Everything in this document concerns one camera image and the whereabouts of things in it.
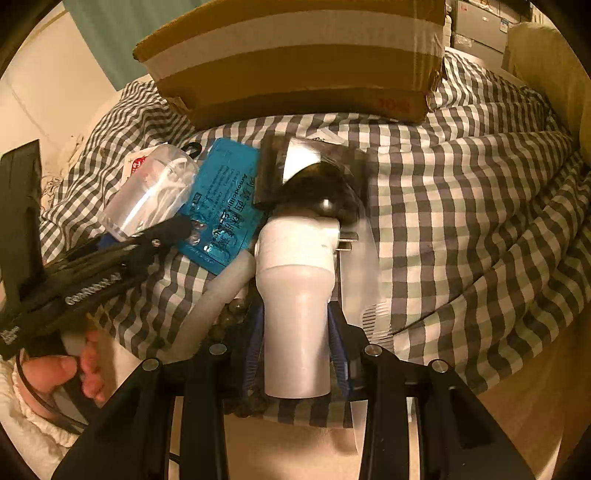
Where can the floral white bedsheet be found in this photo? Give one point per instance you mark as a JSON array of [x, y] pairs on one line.
[[55, 169]]

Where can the grey white checkered cloth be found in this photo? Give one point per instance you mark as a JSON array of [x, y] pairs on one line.
[[481, 213]]

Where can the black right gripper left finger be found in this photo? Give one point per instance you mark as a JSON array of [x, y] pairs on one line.
[[172, 412]]

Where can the brown cardboard box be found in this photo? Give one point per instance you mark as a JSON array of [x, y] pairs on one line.
[[228, 61]]

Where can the translucent white tube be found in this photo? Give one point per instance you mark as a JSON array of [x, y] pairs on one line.
[[219, 292]]

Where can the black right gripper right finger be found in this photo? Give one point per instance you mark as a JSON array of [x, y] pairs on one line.
[[427, 409]]

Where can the blue blister pill pack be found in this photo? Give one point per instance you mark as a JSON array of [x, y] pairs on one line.
[[220, 206]]

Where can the teal curtain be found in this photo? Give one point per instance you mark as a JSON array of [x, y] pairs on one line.
[[112, 28]]

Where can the grey mini fridge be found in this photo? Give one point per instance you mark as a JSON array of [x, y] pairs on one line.
[[486, 23]]

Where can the black white hair dryer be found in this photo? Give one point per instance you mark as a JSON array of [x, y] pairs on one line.
[[314, 192]]

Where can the person's left hand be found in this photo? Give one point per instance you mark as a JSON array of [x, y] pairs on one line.
[[41, 376]]

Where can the black hair clip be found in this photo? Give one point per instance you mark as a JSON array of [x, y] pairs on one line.
[[192, 149]]

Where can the red white sachet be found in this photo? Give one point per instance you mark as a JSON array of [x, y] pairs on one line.
[[132, 162]]

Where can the beige pillow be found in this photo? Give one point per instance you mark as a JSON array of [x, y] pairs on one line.
[[541, 57]]

